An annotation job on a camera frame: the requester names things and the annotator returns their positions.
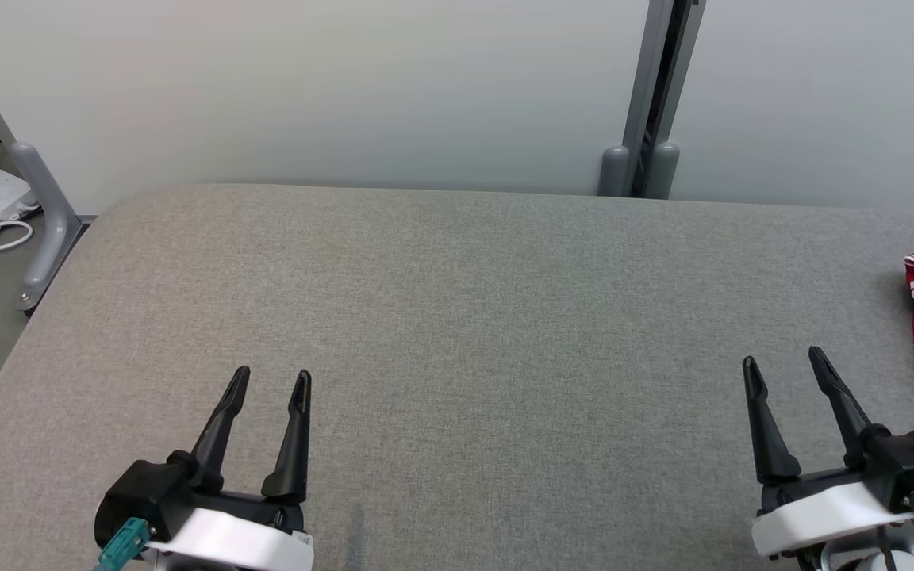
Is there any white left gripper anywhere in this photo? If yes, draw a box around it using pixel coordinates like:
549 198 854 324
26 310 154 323
144 365 316 571

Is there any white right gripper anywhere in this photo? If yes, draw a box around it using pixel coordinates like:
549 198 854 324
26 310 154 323
742 346 914 561

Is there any grey partition post with foot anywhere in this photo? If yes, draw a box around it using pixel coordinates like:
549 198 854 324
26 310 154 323
0 32 83 312

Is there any grey metal partition post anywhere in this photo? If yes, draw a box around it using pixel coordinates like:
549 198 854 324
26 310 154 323
598 0 705 199

